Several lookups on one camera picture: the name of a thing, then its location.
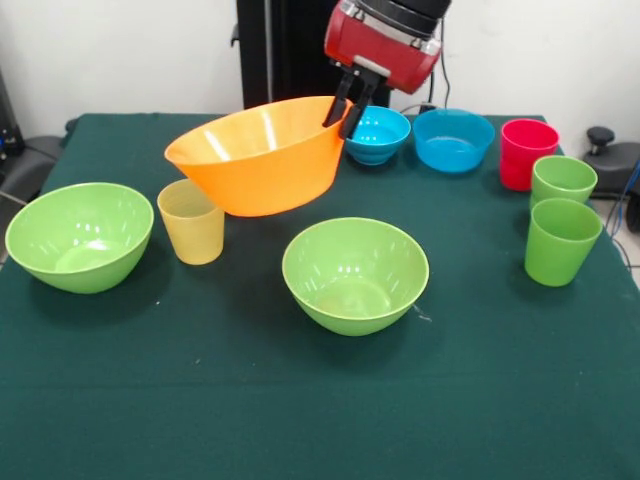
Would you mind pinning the translucent blue plastic bowl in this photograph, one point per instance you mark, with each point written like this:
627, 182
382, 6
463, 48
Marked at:
452, 145

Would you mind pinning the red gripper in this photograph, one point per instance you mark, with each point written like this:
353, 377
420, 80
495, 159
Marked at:
380, 55

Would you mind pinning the green plastic cup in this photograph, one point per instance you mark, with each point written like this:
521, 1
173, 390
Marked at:
562, 180
560, 245

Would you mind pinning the green plastic bowl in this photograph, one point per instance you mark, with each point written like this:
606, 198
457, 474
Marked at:
350, 280
80, 240

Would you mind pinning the yellow plastic cup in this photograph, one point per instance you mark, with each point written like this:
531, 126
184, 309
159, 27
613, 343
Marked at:
192, 240

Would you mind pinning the ribbed cyan plastic bowl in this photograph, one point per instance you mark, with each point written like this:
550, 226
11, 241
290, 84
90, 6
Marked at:
380, 137

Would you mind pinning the black stand base with knob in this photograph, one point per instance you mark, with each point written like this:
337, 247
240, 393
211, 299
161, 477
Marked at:
620, 160

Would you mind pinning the red plastic cup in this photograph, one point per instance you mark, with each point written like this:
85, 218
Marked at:
522, 155

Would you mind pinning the large orange plastic bowl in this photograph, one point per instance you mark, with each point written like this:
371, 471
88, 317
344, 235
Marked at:
260, 170

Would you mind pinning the dark green table cloth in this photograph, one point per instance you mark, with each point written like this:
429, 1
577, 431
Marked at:
200, 390

